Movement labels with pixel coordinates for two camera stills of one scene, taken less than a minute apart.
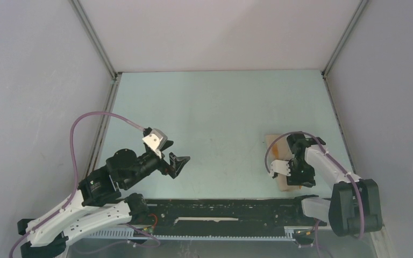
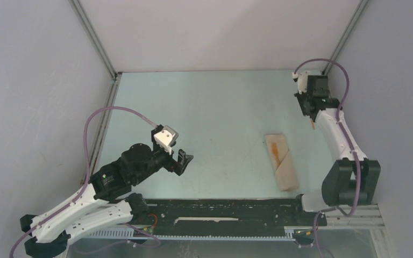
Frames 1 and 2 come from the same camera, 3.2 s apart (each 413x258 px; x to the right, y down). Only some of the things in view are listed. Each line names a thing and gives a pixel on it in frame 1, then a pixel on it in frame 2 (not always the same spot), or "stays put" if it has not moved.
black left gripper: [177, 163] stays put
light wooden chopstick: [275, 150] stays put
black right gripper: [295, 179] to [300, 98]
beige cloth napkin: [279, 149] stays put
